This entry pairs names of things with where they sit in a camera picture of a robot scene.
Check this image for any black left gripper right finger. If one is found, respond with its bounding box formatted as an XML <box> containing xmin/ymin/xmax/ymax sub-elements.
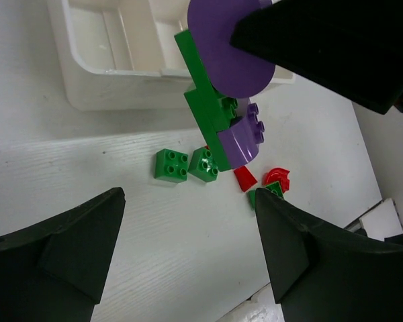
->
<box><xmin>255</xmin><ymin>189</ymin><xmax>403</xmax><ymax>321</ymax></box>

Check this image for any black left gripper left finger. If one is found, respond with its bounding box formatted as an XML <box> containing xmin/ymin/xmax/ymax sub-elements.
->
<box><xmin>0</xmin><ymin>188</ymin><xmax>125</xmax><ymax>321</ymax></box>

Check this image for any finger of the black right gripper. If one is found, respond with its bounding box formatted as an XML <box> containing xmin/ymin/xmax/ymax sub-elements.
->
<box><xmin>230</xmin><ymin>1</ymin><xmax>403</xmax><ymax>114</ymax></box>

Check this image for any small purple curved lego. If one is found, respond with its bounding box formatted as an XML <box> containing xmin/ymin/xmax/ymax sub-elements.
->
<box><xmin>217</xmin><ymin>99</ymin><xmax>265</xmax><ymax>169</ymax></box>

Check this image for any long green lego plate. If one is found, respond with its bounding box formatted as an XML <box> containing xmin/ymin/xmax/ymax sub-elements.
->
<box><xmin>175</xmin><ymin>30</ymin><xmax>231</xmax><ymax>172</ymax></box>

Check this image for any large purple arch lego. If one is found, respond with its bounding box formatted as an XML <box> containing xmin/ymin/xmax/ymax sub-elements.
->
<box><xmin>187</xmin><ymin>0</ymin><xmax>275</xmax><ymax>99</ymax></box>

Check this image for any green two-stud lego brick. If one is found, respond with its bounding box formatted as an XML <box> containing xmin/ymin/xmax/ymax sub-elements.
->
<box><xmin>248</xmin><ymin>180</ymin><xmax>285</xmax><ymax>211</ymax></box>

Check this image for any red curved lego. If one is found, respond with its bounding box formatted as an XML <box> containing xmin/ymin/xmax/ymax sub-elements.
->
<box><xmin>262</xmin><ymin>167</ymin><xmax>290</xmax><ymax>193</ymax></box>

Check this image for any red slope lego upper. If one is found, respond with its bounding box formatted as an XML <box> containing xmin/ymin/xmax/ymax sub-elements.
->
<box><xmin>233</xmin><ymin>166</ymin><xmax>258</xmax><ymax>193</ymax></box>

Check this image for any green square lego left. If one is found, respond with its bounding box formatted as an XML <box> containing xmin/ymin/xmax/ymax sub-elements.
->
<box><xmin>154</xmin><ymin>148</ymin><xmax>189</xmax><ymax>184</ymax></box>

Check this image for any green square lego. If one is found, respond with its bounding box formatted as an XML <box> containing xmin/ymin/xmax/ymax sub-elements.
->
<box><xmin>188</xmin><ymin>147</ymin><xmax>219</xmax><ymax>182</ymax></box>
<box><xmin>154</xmin><ymin>148</ymin><xmax>189</xmax><ymax>184</ymax></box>

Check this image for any green square lego right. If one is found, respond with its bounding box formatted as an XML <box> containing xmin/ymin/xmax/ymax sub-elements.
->
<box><xmin>188</xmin><ymin>147</ymin><xmax>219</xmax><ymax>182</ymax></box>

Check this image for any white divided plastic container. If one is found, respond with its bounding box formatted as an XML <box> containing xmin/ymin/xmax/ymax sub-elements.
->
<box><xmin>47</xmin><ymin>1</ymin><xmax>296</xmax><ymax>111</ymax></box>

